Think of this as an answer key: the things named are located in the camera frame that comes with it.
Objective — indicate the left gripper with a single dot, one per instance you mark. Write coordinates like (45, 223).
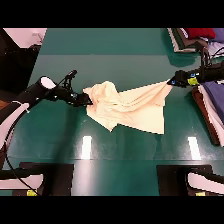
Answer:
(77, 98)

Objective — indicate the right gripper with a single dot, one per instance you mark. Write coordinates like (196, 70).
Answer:
(181, 79)

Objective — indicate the cream T-shirt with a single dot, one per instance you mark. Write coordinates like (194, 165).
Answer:
(133, 106)

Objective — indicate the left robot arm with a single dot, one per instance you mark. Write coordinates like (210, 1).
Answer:
(33, 92)

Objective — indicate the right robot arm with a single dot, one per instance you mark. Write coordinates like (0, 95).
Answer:
(212, 72)

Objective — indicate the grey garment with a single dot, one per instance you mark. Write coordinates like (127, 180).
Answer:
(182, 43)

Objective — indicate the brown garment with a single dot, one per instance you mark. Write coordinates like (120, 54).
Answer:
(205, 115)

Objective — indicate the pale blue garment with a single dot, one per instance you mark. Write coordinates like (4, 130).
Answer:
(216, 49)

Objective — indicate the white garment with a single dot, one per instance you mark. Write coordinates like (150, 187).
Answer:
(213, 116)

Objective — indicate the red garment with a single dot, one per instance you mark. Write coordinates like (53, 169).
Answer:
(200, 32)

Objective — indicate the purple garment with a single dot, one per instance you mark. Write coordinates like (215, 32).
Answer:
(219, 34)

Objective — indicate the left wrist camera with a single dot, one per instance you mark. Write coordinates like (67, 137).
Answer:
(68, 79)

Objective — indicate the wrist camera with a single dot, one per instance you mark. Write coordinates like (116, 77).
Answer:
(204, 56)
(68, 79)

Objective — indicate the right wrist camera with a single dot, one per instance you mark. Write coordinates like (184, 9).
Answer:
(204, 56)

